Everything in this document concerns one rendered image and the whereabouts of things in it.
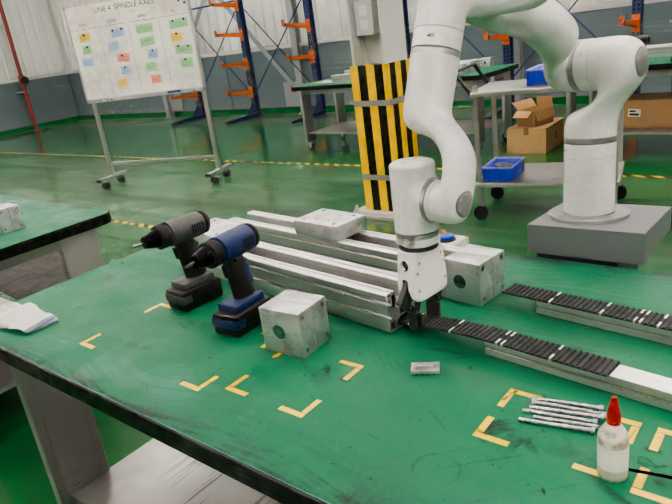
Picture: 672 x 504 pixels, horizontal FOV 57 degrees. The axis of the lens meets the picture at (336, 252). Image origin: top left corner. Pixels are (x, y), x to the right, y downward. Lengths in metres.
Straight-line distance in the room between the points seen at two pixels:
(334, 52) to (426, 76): 9.85
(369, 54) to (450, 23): 3.50
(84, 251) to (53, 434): 1.05
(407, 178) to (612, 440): 0.53
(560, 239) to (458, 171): 0.56
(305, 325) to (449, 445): 0.39
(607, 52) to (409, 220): 0.65
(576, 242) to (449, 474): 0.82
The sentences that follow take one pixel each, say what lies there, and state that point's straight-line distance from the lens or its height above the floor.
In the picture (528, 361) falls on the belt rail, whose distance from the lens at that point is 1.13.
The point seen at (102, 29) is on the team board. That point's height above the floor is 1.67.
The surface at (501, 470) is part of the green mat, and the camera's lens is 0.91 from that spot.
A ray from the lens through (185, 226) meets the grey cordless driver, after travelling 1.49.
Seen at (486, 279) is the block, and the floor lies 0.83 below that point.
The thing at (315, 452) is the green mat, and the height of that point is 0.78.
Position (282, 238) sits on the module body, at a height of 0.84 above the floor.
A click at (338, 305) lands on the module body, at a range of 1.34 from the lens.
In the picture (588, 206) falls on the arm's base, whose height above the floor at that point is 0.89.
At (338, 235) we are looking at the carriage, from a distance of 1.55.
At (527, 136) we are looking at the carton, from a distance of 6.28.
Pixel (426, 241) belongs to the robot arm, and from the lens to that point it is 1.14.
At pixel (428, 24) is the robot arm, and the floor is 1.35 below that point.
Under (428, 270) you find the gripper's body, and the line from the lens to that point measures 1.18.
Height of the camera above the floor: 1.37
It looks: 20 degrees down
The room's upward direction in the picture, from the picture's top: 8 degrees counter-clockwise
